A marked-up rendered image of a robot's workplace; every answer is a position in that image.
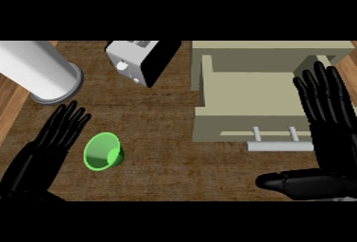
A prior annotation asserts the green cup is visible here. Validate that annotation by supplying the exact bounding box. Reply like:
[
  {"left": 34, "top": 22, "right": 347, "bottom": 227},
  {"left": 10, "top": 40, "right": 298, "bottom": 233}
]
[{"left": 83, "top": 131, "right": 125, "bottom": 172}]

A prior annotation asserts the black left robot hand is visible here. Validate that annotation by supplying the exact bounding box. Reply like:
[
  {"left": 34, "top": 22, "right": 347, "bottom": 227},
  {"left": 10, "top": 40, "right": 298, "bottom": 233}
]
[{"left": 0, "top": 100, "right": 93, "bottom": 202}]

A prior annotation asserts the beige cabinet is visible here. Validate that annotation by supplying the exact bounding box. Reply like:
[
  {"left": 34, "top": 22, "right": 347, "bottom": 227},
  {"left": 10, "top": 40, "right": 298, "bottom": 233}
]
[{"left": 190, "top": 41, "right": 357, "bottom": 93}]

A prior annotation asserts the beige open drawer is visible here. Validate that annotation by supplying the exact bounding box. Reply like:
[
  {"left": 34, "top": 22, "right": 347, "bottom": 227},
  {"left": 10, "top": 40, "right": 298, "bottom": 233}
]
[{"left": 192, "top": 54, "right": 338, "bottom": 143}]

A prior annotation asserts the white and black toaster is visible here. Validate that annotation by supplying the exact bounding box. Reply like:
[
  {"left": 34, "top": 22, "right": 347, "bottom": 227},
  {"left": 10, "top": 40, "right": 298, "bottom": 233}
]
[{"left": 105, "top": 41, "right": 183, "bottom": 89}]

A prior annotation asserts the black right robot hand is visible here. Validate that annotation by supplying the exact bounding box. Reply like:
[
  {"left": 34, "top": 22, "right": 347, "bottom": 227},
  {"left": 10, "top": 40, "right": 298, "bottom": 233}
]
[{"left": 254, "top": 60, "right": 357, "bottom": 201}]

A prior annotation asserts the grey drawer handle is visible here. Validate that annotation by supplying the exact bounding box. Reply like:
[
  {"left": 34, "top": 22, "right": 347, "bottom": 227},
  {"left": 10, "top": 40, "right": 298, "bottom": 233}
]
[{"left": 245, "top": 126, "right": 316, "bottom": 152}]

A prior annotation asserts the white cylindrical appliance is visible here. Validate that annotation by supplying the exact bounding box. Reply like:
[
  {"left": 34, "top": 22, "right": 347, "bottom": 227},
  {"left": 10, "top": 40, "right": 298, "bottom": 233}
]
[{"left": 0, "top": 41, "right": 85, "bottom": 106}]

